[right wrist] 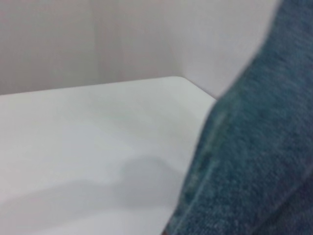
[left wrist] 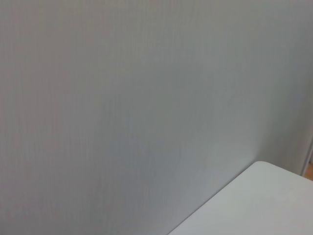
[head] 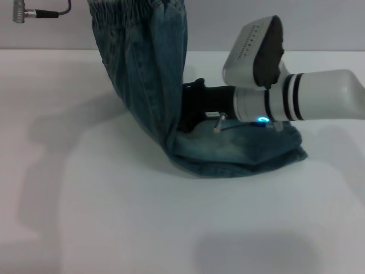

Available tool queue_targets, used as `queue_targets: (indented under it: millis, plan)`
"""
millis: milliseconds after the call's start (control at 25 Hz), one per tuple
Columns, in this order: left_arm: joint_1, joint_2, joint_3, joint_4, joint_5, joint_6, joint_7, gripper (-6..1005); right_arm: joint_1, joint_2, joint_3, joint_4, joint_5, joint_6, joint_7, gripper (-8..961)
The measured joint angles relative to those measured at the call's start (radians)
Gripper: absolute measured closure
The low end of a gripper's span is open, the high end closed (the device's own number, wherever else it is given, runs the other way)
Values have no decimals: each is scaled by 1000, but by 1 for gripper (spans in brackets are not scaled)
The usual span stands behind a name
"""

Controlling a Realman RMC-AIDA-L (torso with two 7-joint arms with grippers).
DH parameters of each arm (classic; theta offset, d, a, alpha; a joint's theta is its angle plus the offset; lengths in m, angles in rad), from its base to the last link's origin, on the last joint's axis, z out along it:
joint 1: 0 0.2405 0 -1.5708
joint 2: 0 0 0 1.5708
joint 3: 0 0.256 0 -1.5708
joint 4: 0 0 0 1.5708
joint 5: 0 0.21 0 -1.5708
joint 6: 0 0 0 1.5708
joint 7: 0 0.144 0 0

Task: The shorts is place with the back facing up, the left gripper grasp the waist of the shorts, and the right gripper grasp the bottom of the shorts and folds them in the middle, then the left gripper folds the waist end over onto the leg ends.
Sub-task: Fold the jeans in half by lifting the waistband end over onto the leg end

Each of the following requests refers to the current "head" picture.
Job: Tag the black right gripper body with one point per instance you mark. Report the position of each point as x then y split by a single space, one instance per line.
205 100

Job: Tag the blue denim shorts cartoon print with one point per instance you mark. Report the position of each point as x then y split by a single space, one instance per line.
142 85

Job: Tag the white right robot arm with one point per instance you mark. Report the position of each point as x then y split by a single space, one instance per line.
313 94

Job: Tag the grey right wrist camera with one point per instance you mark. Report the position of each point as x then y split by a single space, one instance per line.
245 54

